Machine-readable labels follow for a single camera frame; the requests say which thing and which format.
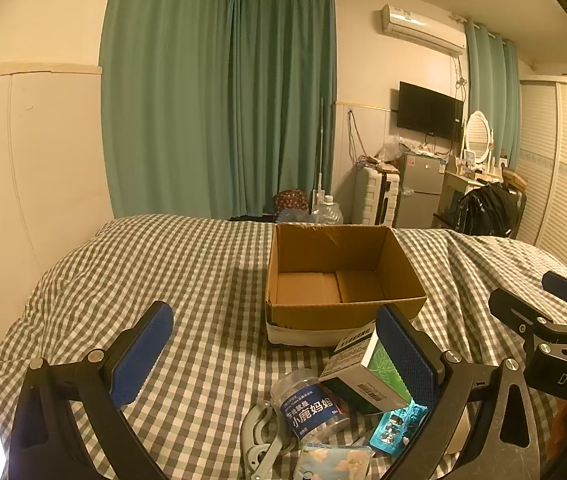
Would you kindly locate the green curtain right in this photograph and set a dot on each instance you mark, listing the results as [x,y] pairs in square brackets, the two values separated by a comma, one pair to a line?
[494,87]

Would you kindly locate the floral tissue pack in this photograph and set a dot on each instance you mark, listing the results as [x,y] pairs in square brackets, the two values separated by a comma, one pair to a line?
[323,462]

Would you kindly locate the brown cardboard box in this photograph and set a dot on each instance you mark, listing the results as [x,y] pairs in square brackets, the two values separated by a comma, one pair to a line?
[325,281]

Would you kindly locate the white air conditioner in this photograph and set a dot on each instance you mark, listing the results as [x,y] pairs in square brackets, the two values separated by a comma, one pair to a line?
[412,27]

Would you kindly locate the white oval vanity mirror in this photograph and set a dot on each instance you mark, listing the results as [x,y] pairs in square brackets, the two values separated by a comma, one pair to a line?
[478,137]

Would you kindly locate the green curtain left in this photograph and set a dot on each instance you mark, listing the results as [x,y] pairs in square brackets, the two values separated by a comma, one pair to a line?
[212,107]

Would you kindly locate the white louvered wardrobe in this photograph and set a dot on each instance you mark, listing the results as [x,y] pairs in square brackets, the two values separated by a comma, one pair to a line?
[543,163]

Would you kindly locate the green white medicine box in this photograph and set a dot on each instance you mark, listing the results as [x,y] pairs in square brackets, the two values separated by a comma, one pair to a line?
[361,373]

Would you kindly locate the silver mini fridge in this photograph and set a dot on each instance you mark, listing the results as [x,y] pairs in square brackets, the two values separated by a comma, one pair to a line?
[420,189]

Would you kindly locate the checkered bed sheet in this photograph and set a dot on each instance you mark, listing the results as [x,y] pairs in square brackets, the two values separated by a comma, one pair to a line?
[219,362]

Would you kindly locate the large clear water bottle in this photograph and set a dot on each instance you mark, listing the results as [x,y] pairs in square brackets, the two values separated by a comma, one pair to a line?
[327,211]

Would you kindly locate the grey plastic clip tool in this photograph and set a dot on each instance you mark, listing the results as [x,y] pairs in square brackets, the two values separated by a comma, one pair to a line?
[264,436]

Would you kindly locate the white suitcase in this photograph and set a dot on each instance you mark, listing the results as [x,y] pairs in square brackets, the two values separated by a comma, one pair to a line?
[375,197]

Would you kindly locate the green curtain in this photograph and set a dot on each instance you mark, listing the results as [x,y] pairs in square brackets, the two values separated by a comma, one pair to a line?
[494,87]
[212,107]

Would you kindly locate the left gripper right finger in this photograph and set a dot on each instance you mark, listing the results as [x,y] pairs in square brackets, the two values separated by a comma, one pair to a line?
[502,442]

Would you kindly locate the black jacket on chair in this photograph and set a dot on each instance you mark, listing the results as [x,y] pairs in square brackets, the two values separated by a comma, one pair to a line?
[494,210]

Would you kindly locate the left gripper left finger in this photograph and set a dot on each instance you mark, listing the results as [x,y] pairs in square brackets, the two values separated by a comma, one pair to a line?
[45,442]

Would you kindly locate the black wall television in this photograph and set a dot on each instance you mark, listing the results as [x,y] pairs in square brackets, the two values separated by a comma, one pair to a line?
[427,111]

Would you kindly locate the dark patterned bag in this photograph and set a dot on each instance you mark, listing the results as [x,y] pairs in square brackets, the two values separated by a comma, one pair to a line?
[290,199]

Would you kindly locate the clear plastic swab jar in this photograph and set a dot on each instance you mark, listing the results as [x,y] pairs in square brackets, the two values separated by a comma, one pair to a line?
[313,415]

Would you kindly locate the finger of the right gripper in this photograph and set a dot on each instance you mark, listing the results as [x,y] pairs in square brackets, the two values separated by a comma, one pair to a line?
[556,284]
[516,313]

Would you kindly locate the teal blister pill pack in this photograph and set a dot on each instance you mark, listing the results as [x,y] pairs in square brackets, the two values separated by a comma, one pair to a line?
[397,428]

